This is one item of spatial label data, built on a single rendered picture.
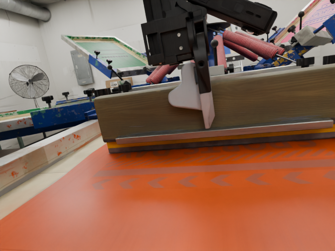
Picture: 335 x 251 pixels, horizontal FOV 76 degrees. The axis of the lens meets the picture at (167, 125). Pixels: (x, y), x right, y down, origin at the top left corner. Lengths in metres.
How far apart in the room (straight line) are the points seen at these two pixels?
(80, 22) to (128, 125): 5.34
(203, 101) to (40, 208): 0.22
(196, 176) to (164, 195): 0.05
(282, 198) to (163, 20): 0.23
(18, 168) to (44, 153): 0.05
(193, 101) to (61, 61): 5.66
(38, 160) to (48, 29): 5.77
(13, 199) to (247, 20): 0.36
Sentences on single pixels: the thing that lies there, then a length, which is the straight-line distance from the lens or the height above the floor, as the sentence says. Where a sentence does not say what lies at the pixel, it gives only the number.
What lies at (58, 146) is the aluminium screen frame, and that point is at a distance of 0.42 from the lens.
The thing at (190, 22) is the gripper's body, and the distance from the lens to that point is 0.30.
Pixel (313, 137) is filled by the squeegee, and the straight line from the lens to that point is 0.36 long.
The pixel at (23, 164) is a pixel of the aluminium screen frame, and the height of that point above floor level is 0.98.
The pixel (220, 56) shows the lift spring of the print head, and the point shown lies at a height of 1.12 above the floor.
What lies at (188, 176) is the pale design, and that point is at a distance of 0.26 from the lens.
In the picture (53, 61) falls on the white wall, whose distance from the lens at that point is 6.04.
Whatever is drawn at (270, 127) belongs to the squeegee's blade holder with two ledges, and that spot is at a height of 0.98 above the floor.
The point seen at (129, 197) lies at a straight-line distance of 0.24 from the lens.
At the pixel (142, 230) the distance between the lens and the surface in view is 0.19.
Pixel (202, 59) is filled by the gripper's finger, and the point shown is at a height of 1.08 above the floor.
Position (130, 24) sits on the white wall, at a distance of 5.12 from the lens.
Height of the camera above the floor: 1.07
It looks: 13 degrees down
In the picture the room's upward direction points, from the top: 9 degrees counter-clockwise
